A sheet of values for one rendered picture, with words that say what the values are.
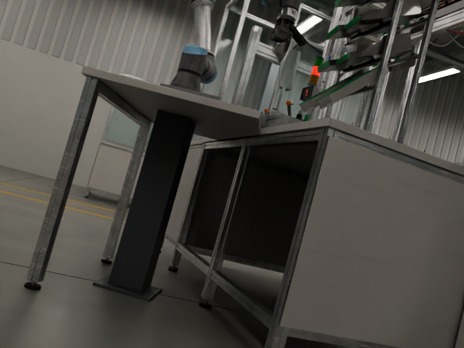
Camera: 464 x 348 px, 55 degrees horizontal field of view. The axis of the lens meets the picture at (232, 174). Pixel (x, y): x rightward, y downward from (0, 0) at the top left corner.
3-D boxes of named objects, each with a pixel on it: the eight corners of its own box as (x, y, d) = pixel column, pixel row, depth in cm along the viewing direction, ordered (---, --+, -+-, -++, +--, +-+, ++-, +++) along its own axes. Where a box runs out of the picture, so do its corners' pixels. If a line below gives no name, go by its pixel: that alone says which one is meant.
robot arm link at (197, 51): (172, 66, 210) (180, 39, 210) (184, 76, 222) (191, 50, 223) (196, 70, 206) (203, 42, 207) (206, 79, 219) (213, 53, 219)
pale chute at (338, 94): (333, 104, 176) (327, 94, 176) (320, 109, 189) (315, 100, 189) (389, 72, 181) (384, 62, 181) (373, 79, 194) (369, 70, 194)
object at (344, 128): (328, 126, 145) (330, 117, 145) (201, 142, 286) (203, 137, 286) (601, 226, 192) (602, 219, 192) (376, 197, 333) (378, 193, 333)
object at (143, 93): (81, 72, 170) (83, 65, 170) (142, 120, 259) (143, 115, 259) (259, 119, 164) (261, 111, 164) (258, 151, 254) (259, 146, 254)
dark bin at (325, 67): (329, 65, 192) (326, 48, 192) (317, 72, 205) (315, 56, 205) (388, 58, 197) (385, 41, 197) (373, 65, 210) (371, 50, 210)
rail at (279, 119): (275, 133, 202) (281, 110, 203) (215, 141, 286) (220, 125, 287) (286, 137, 204) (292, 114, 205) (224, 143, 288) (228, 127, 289)
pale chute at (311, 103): (313, 108, 190) (308, 99, 190) (303, 112, 203) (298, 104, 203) (366, 78, 195) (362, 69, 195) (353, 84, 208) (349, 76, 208)
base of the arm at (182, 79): (165, 85, 206) (170, 64, 207) (173, 93, 221) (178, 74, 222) (196, 91, 204) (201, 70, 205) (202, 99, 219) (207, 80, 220)
